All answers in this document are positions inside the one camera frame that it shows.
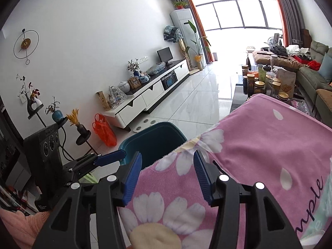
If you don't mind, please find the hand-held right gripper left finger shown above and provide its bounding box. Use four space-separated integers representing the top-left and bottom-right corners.
32 152 143 249

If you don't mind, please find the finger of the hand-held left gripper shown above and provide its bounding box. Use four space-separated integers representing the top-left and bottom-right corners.
69 149 127 181

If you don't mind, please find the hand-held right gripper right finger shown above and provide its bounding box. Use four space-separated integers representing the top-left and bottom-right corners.
193 150 303 249

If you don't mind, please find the teal plastic bin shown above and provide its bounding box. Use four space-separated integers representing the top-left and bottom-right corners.
118 121 188 170

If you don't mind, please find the person's left forearm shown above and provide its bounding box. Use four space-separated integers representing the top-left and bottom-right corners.
0 209 52 249

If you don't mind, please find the orange plastic bag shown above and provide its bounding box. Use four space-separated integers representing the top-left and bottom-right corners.
93 114 117 147

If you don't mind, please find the dark furniture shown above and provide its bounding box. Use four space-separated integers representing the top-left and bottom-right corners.
0 96 26 213

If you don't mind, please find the dark vase with yellow wheat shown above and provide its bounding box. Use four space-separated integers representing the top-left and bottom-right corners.
66 108 90 138

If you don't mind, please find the black tiered stand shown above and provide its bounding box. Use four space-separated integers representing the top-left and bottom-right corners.
27 104 99 161

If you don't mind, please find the white dotted floor board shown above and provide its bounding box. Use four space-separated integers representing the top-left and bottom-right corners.
130 119 156 133

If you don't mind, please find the brown patterned box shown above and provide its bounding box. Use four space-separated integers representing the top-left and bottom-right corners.
96 91 111 111

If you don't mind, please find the white vase with red branches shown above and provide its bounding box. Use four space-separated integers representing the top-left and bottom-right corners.
16 74 44 109

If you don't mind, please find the clear glass ornament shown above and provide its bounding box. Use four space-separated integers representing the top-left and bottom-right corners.
108 85 127 108

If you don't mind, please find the pink floral blanket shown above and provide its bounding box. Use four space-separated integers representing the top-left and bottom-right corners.
118 93 332 249

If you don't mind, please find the white TV cabinet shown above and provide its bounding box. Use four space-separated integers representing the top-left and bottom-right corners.
100 59 190 131

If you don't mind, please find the blue white vase with plant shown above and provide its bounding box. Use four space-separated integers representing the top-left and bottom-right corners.
127 59 142 77

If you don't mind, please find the clear bag of items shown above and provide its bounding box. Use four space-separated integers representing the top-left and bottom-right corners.
146 62 166 76

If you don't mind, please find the group of glass jars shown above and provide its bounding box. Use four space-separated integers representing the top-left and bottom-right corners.
241 54 296 101

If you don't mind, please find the black monitor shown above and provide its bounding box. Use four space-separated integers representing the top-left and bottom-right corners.
157 47 174 66

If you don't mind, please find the wooden plant stand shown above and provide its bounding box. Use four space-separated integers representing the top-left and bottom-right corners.
178 38 203 75

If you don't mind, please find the brown paper bag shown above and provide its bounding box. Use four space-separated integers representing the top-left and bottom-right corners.
279 69 297 99

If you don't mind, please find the large leaf floor plant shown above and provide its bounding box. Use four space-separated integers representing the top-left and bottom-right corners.
185 20 211 69

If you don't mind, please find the brown padded daybed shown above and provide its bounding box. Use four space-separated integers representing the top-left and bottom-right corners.
251 49 304 70

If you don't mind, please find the green sofa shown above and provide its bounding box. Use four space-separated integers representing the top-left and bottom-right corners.
296 40 332 125

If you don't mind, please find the black bag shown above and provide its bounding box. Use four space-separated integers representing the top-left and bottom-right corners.
270 45 288 57

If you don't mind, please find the white standing air conditioner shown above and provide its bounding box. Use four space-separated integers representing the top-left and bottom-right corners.
170 9 205 68

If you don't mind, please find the pile of pale clothes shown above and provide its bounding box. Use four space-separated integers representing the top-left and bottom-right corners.
287 44 312 57

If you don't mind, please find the orange and grey curtain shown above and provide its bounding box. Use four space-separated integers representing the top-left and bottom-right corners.
271 0 305 47
173 0 216 63

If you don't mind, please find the small blue grey cushion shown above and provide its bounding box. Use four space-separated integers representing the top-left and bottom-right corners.
319 52 332 77

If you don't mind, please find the large window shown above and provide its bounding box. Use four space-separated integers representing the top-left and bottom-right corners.
194 0 283 32

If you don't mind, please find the wooden picture frame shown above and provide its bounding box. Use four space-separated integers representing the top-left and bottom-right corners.
128 76 142 90

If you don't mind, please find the round wall clock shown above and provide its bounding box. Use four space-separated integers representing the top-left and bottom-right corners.
13 28 39 65

